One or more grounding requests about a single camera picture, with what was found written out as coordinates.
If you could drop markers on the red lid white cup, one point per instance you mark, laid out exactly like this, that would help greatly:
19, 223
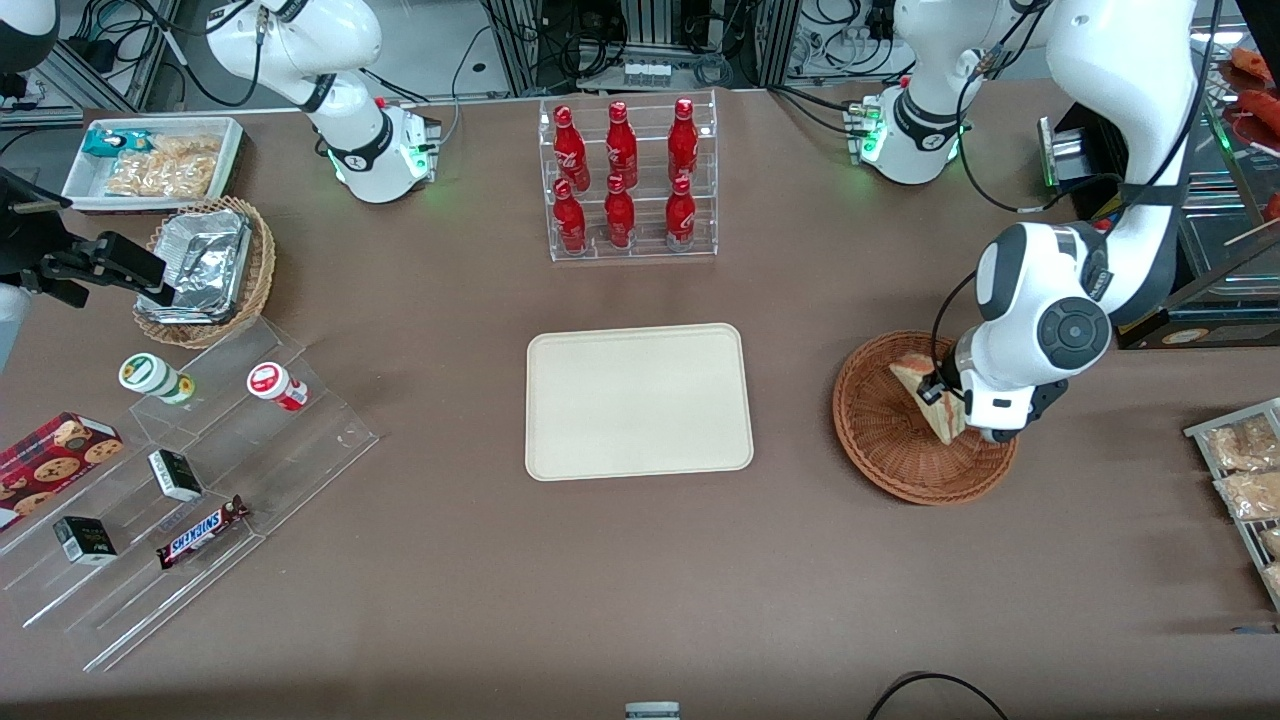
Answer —
270, 382

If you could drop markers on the black glass display case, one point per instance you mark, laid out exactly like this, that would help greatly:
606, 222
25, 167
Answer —
1230, 335

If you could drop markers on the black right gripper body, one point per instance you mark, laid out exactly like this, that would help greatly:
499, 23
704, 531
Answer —
28, 240

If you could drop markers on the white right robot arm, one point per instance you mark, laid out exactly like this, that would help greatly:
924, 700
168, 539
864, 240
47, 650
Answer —
340, 40

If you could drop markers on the aluminium frame equipment rack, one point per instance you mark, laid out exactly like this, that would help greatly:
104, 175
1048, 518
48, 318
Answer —
520, 40

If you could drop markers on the clear bag of pastry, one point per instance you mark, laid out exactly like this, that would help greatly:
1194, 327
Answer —
1272, 542
1245, 445
1255, 495
1275, 580

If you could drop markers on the clear acrylic stepped stand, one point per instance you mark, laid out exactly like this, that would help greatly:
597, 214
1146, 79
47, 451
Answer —
290, 470

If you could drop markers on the green lid white cup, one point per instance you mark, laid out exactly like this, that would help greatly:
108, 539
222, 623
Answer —
145, 375

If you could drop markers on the tray of packaged snacks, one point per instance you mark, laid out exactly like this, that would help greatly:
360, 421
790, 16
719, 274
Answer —
1243, 535

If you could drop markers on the brown round wicker basket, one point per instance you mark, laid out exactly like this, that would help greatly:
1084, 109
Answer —
880, 440

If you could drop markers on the cream plastic tray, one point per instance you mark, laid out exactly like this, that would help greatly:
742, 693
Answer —
640, 400

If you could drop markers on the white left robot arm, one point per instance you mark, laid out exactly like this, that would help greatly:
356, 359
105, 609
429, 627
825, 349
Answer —
1120, 100

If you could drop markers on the white rectangular plastic bin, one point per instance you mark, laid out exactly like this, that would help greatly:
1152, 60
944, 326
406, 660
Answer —
80, 185

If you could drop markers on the light tan wicker basket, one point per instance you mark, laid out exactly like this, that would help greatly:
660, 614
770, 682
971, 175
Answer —
262, 270

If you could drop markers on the triangular sandwich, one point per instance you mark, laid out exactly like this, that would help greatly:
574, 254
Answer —
948, 425

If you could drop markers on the small black carton box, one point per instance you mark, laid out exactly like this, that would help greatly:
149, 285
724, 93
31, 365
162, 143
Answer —
176, 476
85, 541

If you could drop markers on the clear acrylic bottle rack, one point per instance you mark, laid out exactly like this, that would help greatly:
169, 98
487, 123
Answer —
650, 160

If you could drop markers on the small grey device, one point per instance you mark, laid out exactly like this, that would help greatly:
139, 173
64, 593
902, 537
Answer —
652, 711

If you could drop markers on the red cola bottle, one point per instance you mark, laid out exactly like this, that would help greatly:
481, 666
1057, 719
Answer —
570, 222
621, 148
681, 218
620, 218
571, 150
683, 145

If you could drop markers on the red plaid cookie box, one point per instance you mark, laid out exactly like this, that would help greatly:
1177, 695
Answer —
50, 465

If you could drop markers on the teal snack packet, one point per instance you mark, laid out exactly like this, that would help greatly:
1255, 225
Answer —
105, 142

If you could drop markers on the silver foil container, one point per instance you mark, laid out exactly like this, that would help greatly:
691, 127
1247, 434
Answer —
205, 260

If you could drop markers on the clear bag of crackers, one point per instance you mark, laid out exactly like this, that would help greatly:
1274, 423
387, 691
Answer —
160, 178
190, 147

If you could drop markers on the Snickers chocolate bar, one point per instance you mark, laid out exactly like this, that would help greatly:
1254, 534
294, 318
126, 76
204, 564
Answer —
200, 533

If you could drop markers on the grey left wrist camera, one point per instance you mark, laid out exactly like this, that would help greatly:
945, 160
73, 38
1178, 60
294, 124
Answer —
1002, 434

